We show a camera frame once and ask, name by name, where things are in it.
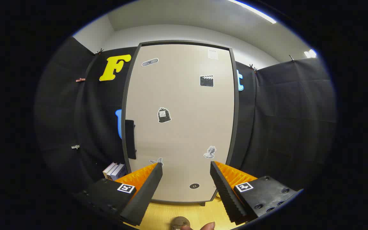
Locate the beige shoe cabinet door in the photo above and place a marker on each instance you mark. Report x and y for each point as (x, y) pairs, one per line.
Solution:
(184, 127)

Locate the silver clothes clip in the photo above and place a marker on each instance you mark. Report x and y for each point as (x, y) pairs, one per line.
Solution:
(75, 147)

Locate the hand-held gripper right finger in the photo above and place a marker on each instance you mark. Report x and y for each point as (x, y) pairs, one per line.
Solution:
(225, 195)

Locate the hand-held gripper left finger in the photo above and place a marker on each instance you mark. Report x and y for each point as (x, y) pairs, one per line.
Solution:
(145, 195)

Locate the black binder clip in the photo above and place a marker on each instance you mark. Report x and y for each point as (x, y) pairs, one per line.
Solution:
(291, 57)
(99, 51)
(252, 67)

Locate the brown shoe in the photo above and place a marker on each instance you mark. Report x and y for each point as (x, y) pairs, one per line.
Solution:
(180, 222)

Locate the grey shoe cabinet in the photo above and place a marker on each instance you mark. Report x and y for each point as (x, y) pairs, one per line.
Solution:
(237, 108)

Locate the black backdrop cloth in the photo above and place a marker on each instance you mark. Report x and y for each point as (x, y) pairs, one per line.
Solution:
(283, 127)

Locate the small ceiling light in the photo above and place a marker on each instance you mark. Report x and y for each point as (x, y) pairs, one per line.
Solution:
(310, 53)

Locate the cream book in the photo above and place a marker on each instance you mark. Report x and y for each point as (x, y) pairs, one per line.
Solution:
(108, 171)

